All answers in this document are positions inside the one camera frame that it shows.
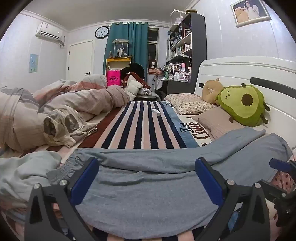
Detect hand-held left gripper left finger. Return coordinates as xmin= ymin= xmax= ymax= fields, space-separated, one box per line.
xmin=24 ymin=157 xmax=100 ymax=241

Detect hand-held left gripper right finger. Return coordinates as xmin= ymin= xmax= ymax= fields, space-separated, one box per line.
xmin=195 ymin=157 xmax=271 ymax=241

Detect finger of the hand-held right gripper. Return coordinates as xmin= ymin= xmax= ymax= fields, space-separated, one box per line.
xmin=260 ymin=180 xmax=296 ymax=227
xmin=269 ymin=158 xmax=296 ymax=175

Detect grey-blue pants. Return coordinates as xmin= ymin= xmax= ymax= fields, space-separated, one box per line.
xmin=46 ymin=126 xmax=293 ymax=234

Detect pink dotted cloth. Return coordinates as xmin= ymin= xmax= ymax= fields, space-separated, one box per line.
xmin=272 ymin=170 xmax=296 ymax=194

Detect white printed blanket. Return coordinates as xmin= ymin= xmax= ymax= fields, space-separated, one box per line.
xmin=162 ymin=101 xmax=269 ymax=149

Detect pink pillow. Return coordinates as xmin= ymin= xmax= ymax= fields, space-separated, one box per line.
xmin=191 ymin=107 xmax=245 ymax=141

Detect pale green garment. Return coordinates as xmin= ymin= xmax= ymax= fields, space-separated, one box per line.
xmin=0 ymin=151 xmax=62 ymax=209

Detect green avocado plush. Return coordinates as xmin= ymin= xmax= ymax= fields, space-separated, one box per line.
xmin=215 ymin=83 xmax=270 ymax=127

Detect striped blanket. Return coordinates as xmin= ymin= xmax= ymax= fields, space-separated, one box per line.
xmin=44 ymin=100 xmax=201 ymax=241

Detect pink grey duvet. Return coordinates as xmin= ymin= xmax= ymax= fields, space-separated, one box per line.
xmin=0 ymin=74 xmax=131 ymax=152

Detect floral pillow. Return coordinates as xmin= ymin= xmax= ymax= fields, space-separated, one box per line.
xmin=164 ymin=93 xmax=218 ymax=115

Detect tan plush toy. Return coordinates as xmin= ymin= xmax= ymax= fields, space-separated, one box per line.
xmin=202 ymin=79 xmax=225 ymax=104

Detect dark desk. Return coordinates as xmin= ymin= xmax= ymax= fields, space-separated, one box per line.
xmin=153 ymin=77 xmax=195 ymax=96

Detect white bed headboard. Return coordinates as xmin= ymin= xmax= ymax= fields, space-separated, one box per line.
xmin=194 ymin=56 xmax=296 ymax=149

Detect pink shopping bag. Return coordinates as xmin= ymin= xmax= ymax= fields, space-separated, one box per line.
xmin=106 ymin=70 xmax=121 ymax=87

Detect white door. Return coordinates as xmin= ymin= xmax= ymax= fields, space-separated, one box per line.
xmin=68 ymin=40 xmax=94 ymax=81

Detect black garment heap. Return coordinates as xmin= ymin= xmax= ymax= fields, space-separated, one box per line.
xmin=121 ymin=62 xmax=146 ymax=80

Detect yellow shelf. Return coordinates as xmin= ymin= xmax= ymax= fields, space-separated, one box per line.
xmin=106 ymin=57 xmax=132 ymax=87

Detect glass display case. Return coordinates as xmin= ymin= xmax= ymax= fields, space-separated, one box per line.
xmin=112 ymin=39 xmax=129 ymax=58

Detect dark bookshelf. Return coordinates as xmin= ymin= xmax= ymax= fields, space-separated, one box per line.
xmin=165 ymin=9 xmax=207 ymax=95

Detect window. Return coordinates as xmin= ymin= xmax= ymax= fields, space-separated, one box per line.
xmin=147 ymin=28 xmax=160 ymax=70

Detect teal curtain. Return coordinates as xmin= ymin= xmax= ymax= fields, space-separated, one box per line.
xmin=103 ymin=21 xmax=148 ymax=77

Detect white air conditioner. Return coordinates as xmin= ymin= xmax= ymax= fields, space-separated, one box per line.
xmin=35 ymin=22 xmax=64 ymax=42

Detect small wall poster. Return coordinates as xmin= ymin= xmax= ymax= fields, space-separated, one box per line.
xmin=29 ymin=54 xmax=39 ymax=73

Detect round wall clock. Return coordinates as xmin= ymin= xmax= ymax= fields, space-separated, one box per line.
xmin=95 ymin=26 xmax=110 ymax=39

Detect framed wall picture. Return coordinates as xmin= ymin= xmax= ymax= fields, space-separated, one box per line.
xmin=230 ymin=0 xmax=271 ymax=28

